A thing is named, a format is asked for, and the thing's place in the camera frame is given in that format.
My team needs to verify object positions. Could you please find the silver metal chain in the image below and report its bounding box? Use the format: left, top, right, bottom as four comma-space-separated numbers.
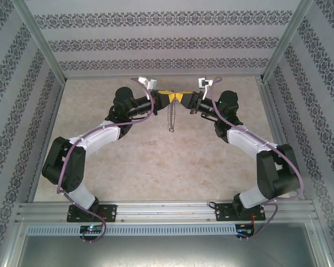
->
165, 100, 176, 134

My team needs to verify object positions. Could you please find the right circuit board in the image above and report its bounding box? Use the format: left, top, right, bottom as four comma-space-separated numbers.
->
237, 224, 256, 237

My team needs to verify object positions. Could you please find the circuit board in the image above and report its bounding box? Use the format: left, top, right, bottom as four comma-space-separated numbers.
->
237, 224, 256, 237
80, 225, 104, 234

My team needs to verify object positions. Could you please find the left circuit board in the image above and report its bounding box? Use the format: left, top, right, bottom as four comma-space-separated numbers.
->
80, 225, 104, 234

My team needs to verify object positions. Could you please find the grey metal panel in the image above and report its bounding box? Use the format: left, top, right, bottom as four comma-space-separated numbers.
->
5, 222, 332, 267

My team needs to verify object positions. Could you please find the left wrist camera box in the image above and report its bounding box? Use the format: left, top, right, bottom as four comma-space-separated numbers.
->
137, 76, 158, 91

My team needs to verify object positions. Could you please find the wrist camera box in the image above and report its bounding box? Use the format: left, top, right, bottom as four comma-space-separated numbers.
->
137, 76, 158, 91
197, 77, 214, 90

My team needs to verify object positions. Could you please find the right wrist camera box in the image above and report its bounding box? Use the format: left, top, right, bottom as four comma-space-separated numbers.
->
197, 77, 214, 90

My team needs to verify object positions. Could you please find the aluminium back rail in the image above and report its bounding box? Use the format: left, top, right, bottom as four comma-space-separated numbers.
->
63, 74, 264, 81

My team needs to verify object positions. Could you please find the aluminium side rail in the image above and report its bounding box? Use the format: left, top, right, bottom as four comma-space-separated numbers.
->
255, 77, 306, 200
26, 79, 67, 204

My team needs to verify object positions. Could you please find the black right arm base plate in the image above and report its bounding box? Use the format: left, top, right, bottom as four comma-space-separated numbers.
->
214, 202, 267, 223

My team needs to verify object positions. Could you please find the aluminium frame post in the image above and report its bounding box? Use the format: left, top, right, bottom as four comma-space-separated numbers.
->
12, 0, 66, 81
261, 0, 314, 81

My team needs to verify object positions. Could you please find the aluminium mounting rail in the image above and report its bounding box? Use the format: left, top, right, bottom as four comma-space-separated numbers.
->
15, 199, 317, 223

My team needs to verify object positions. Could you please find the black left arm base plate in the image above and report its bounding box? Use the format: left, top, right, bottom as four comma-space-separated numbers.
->
66, 204, 118, 223

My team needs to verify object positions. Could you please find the slotted grey cable duct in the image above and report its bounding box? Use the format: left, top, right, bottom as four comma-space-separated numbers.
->
26, 224, 237, 236

